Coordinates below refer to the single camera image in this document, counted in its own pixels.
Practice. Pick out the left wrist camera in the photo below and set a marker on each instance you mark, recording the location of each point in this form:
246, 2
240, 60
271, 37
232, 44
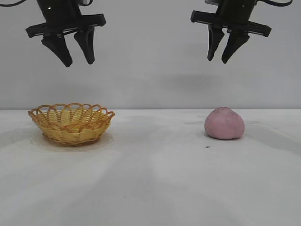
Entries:
84, 2

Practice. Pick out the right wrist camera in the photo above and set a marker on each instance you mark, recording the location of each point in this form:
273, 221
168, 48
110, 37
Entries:
211, 1

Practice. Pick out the yellow woven wicker basket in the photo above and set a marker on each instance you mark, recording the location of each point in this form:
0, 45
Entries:
70, 134

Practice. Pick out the pink peach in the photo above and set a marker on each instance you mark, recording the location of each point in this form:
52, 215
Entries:
223, 124

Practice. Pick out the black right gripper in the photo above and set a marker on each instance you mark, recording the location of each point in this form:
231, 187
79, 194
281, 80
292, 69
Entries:
235, 11

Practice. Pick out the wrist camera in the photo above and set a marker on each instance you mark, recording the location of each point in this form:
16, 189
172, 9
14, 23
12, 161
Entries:
211, 1
84, 2

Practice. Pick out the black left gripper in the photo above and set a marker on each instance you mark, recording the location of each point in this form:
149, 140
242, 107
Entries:
58, 11

